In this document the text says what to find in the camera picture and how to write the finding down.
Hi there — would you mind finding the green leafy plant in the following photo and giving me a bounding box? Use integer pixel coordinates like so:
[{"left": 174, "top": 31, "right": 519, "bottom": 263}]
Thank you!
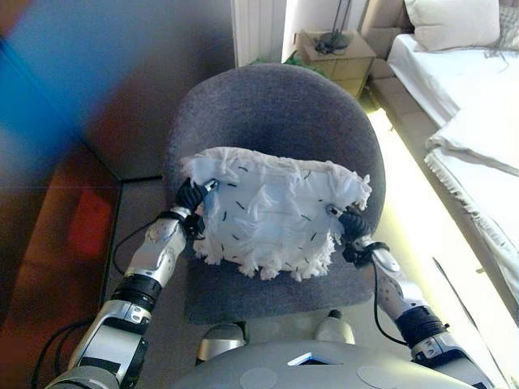
[{"left": 283, "top": 51, "right": 326, "bottom": 77}]

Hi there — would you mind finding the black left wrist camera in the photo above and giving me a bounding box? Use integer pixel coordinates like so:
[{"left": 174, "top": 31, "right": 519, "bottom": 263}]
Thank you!
[{"left": 185, "top": 213, "right": 207, "bottom": 241}]

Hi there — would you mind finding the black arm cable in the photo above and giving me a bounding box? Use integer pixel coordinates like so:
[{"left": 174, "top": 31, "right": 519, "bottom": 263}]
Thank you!
[
  {"left": 30, "top": 224, "right": 154, "bottom": 389},
  {"left": 371, "top": 259, "right": 410, "bottom": 346}
]

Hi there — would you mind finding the white folded duvet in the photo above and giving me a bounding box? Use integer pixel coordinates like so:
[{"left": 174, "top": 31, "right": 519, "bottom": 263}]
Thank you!
[{"left": 424, "top": 95, "right": 519, "bottom": 177}]

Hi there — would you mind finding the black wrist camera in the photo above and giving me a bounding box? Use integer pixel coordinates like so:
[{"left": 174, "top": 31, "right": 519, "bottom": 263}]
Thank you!
[
  {"left": 185, "top": 213, "right": 207, "bottom": 241},
  {"left": 341, "top": 242, "right": 367, "bottom": 267}
]

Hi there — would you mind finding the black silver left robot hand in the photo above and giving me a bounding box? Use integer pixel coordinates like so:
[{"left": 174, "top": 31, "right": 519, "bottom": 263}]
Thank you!
[{"left": 174, "top": 177, "right": 221, "bottom": 215}]

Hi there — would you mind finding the white pillow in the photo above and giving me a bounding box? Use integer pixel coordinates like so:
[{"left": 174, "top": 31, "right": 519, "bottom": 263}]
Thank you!
[{"left": 402, "top": 0, "right": 503, "bottom": 53}]

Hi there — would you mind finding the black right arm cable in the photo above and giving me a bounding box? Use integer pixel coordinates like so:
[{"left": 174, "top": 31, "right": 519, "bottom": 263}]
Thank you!
[{"left": 371, "top": 259, "right": 410, "bottom": 346}]

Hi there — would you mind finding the white bed mattress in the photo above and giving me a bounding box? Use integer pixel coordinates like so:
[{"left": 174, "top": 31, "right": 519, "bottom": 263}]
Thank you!
[{"left": 386, "top": 33, "right": 519, "bottom": 130}]

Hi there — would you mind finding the black lamp base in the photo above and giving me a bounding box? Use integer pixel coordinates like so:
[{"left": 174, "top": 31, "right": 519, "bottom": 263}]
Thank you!
[{"left": 314, "top": 0, "right": 352, "bottom": 54}]

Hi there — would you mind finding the grey knitted throw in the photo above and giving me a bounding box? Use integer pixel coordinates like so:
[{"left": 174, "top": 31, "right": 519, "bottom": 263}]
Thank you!
[{"left": 483, "top": 5, "right": 519, "bottom": 62}]

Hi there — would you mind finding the beige bed frame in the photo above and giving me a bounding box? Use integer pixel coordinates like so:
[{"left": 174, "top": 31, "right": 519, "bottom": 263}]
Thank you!
[{"left": 367, "top": 60, "right": 519, "bottom": 322}]

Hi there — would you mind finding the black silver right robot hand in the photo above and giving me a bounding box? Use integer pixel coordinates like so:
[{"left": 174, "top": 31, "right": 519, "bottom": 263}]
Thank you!
[{"left": 326, "top": 204, "right": 372, "bottom": 245}]

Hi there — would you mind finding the silver left robot leg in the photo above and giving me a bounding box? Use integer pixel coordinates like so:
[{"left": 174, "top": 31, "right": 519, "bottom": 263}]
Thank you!
[{"left": 195, "top": 323, "right": 247, "bottom": 366}]

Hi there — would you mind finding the light wooden bedside table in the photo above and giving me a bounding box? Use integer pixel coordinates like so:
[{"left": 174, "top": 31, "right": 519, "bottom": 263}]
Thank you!
[{"left": 293, "top": 30, "right": 376, "bottom": 100}]

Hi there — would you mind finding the white fringed cushion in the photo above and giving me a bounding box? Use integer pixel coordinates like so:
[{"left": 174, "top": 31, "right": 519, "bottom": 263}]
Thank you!
[{"left": 179, "top": 146, "right": 372, "bottom": 284}]

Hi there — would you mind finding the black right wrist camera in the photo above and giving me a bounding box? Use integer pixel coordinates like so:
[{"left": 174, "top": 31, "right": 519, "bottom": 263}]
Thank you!
[{"left": 341, "top": 242, "right": 367, "bottom": 267}]

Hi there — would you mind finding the grey robot torso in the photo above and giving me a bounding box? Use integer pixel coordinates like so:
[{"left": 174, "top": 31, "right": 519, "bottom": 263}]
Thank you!
[{"left": 165, "top": 339, "right": 488, "bottom": 389}]

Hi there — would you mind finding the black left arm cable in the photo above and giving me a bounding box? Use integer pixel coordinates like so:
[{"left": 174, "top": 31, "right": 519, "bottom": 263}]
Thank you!
[{"left": 30, "top": 224, "right": 154, "bottom": 389}]

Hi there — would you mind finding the grey upholstered armchair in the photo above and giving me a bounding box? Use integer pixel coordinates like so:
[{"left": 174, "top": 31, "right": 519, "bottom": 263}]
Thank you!
[{"left": 163, "top": 62, "right": 387, "bottom": 326}]

